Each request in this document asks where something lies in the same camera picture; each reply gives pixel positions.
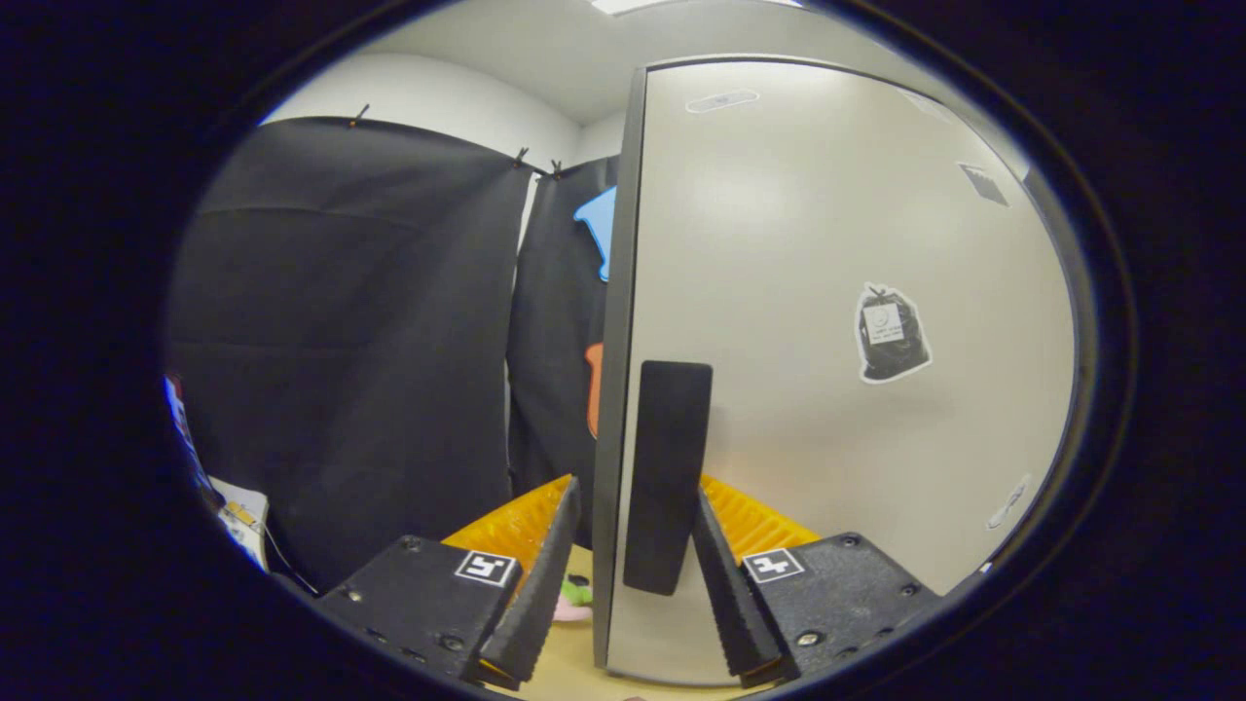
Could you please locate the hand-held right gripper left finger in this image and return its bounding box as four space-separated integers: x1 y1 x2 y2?
316 474 583 687

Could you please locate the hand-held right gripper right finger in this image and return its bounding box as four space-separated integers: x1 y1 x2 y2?
691 474 943 687

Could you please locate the black cabinet door handle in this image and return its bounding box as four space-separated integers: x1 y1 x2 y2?
623 360 714 597

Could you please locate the grey cabinet door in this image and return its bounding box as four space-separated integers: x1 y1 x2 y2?
592 58 1077 687

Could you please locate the pink plush toy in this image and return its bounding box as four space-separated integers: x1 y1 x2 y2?
553 572 593 624

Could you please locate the white paper sheet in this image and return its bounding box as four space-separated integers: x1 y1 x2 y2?
209 477 270 572

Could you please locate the black backdrop cloth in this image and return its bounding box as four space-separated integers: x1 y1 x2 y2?
165 117 624 595

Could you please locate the colourful printed card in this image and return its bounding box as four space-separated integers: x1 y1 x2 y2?
164 375 213 493

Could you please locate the long ceiling light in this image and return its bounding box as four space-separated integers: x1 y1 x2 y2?
589 0 807 17

